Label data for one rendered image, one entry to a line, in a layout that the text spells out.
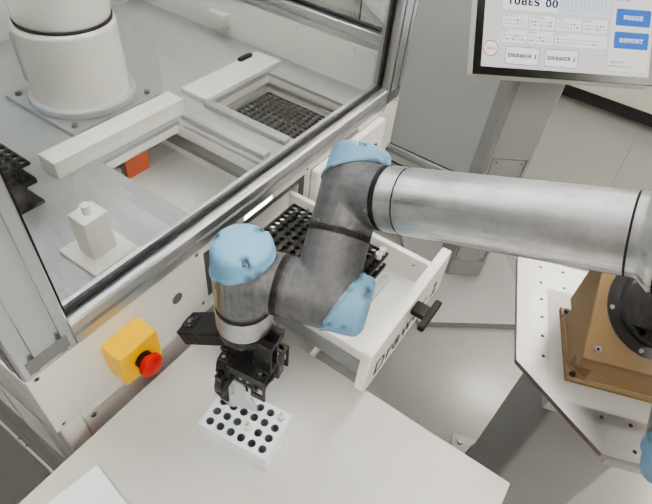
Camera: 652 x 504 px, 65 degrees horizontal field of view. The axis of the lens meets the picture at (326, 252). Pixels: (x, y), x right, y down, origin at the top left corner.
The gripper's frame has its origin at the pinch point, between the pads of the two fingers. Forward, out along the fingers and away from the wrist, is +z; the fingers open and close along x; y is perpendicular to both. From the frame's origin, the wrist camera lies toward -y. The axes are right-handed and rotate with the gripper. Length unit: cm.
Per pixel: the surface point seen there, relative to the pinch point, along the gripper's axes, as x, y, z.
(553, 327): 45, 46, 5
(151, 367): -6.2, -10.8, -7.5
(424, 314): 22.2, 22.4, -9.9
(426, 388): 69, 29, 81
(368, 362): 9.0, 17.8, -10.0
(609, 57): 124, 39, -20
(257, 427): -3.2, 5.7, 1.3
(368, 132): 65, -6, -12
